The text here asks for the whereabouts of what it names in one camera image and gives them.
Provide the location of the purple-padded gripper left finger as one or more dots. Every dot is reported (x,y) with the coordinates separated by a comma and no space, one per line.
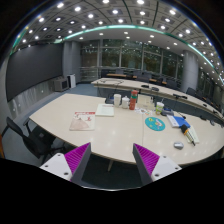
(69,166)

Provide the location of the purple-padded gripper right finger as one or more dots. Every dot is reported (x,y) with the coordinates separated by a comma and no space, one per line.
(151,166)

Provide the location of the grey computer mouse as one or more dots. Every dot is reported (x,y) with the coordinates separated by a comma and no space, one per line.
(178,145)

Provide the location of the round teal mouse pad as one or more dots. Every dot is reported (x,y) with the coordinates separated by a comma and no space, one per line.
(155,124)

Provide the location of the black office chair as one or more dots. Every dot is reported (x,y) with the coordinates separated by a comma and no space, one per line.
(38,141)

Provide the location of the red and white booklet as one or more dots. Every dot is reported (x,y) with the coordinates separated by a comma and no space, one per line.
(83,121)

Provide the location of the yellow and black tool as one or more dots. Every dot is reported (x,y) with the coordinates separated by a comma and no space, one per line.
(185,131)

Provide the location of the green-topped drink cup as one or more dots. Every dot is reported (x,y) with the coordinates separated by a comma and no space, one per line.
(159,107)

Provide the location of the white notebook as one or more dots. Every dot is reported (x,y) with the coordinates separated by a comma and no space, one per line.
(105,110)

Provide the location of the white paper box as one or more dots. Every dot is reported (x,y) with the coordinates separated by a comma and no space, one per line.
(145,101)

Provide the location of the red and green bottle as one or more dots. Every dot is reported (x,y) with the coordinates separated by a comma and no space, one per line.
(134,94)

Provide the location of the small white cup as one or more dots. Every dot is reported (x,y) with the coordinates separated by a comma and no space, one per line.
(125,102)

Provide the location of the white paper cup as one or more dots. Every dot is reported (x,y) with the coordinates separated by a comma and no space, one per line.
(117,100)

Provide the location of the grey cabinet box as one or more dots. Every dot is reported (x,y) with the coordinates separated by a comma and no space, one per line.
(61,85)

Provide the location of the large dark wall screen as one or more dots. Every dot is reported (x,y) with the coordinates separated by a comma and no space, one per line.
(31,66)

